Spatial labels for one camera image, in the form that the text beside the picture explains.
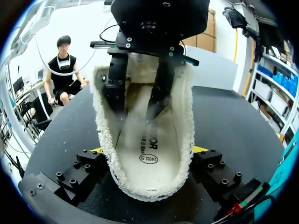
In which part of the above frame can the thin black cable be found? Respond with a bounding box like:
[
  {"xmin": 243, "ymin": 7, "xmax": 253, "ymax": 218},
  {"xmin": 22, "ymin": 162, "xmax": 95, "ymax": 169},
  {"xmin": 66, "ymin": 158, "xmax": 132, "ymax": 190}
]
[{"xmin": 99, "ymin": 24, "xmax": 120, "ymax": 44}]

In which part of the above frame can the person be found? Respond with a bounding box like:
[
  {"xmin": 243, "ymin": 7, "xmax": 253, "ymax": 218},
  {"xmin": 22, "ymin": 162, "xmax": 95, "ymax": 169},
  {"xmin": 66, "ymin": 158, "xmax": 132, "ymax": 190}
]
[{"xmin": 44, "ymin": 35, "xmax": 90, "ymax": 107}]

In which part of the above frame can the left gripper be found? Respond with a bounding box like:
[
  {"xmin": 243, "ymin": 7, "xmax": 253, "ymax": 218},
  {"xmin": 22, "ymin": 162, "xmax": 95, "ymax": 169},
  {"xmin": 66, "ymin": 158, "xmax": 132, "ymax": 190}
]
[{"xmin": 90, "ymin": 0, "xmax": 210, "ymax": 120}]

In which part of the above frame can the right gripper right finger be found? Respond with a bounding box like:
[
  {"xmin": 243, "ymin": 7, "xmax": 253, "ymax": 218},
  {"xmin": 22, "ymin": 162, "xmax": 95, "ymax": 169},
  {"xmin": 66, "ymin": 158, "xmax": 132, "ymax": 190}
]
[{"xmin": 190, "ymin": 144, "xmax": 245, "ymax": 204}]

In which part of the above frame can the white cable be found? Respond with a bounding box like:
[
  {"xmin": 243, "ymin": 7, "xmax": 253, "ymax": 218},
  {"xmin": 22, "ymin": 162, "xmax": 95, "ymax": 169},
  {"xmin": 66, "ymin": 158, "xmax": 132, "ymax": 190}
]
[{"xmin": 34, "ymin": 16, "xmax": 120, "ymax": 77}]

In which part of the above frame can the cream fleece-lined shoe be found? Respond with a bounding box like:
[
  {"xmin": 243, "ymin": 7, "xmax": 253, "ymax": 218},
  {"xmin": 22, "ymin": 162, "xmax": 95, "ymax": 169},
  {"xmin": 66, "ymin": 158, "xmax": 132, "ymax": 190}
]
[{"xmin": 90, "ymin": 52, "xmax": 196, "ymax": 203}]

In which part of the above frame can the printed cream shoe insole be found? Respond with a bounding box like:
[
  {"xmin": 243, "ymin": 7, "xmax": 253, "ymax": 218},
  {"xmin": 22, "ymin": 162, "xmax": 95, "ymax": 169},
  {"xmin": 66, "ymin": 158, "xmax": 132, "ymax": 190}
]
[{"xmin": 115, "ymin": 83, "xmax": 182, "ymax": 191}]

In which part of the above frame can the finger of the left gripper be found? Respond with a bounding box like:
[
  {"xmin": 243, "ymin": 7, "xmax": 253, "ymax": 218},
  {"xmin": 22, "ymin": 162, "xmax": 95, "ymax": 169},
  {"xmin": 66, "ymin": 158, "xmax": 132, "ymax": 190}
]
[{"xmin": 104, "ymin": 52, "xmax": 129, "ymax": 113}]

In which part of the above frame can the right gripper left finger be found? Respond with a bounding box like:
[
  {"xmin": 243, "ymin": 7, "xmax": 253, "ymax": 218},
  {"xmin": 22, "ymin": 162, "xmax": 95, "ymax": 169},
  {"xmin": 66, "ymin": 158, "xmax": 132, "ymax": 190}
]
[{"xmin": 54, "ymin": 147, "xmax": 112, "ymax": 207}]

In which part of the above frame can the teal box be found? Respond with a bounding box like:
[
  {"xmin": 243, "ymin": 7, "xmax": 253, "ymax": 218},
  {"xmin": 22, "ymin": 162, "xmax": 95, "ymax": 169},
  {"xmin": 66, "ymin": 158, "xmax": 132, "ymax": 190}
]
[{"xmin": 253, "ymin": 136, "xmax": 299, "ymax": 222}]

